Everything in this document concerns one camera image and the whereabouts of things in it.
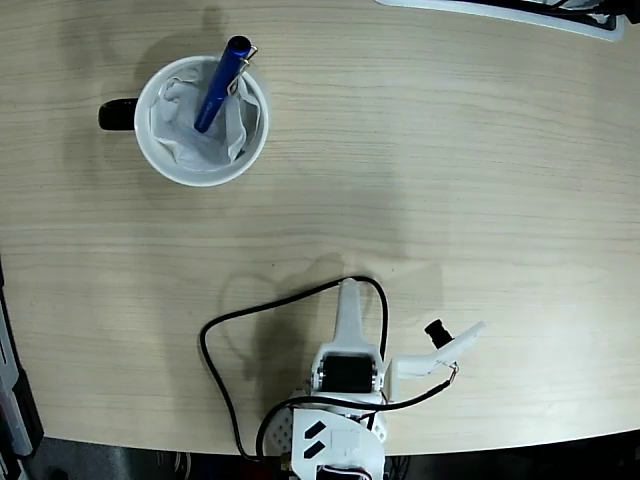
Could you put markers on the blue metal pen with clip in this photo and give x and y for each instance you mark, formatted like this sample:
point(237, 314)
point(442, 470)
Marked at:
point(220, 85)

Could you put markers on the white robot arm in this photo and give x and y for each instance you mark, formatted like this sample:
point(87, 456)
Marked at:
point(340, 450)

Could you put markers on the brass clamp knob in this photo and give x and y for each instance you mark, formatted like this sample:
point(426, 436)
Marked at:
point(284, 464)

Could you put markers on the crumpled white tissue paper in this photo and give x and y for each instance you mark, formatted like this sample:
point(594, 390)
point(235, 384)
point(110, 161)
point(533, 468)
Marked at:
point(170, 125)

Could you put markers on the grey and black equipment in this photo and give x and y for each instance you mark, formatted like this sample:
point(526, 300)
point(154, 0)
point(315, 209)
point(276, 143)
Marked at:
point(15, 400)

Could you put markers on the wrist camera on white mount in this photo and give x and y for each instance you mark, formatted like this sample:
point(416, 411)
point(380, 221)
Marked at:
point(415, 365)

